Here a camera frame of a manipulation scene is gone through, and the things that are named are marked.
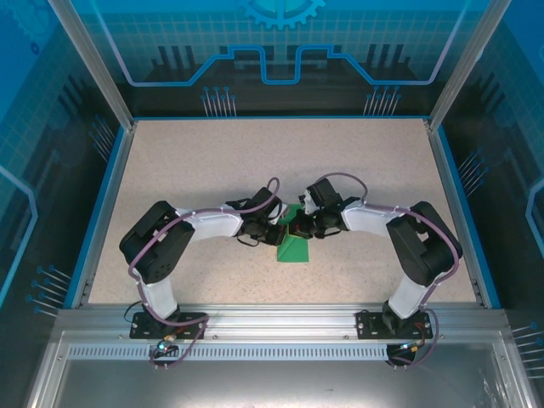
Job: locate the green paper sheet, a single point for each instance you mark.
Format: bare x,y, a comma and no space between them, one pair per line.
293,254

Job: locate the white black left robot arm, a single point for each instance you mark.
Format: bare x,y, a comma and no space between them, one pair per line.
212,223

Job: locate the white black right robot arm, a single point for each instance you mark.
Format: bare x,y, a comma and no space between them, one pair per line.
365,219

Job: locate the steel sheet tray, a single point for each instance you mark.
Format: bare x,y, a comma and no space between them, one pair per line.
276,382

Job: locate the right connector with green light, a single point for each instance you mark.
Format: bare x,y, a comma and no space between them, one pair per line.
408,346

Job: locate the connector with green light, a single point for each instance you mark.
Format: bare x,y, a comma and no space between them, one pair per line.
163,346
408,346

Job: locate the left connector with green light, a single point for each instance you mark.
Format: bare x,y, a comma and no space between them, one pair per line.
163,346

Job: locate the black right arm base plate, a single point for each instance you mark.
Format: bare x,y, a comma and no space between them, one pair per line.
366,325

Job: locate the aluminium right table rail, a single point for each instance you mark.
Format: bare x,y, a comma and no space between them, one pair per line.
445,183

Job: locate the aluminium table rail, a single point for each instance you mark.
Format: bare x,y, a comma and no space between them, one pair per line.
445,183
107,212

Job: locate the aluminium left table rail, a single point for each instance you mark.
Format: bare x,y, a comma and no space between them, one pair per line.
107,212

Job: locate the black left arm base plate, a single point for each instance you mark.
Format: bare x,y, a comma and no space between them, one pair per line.
140,327

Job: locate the aluminium right frame post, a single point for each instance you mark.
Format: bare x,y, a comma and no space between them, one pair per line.
467,64

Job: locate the aluminium frame post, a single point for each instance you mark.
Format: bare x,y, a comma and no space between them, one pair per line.
93,68
467,64

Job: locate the aluminium left frame post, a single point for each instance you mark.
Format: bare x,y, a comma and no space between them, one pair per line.
93,68

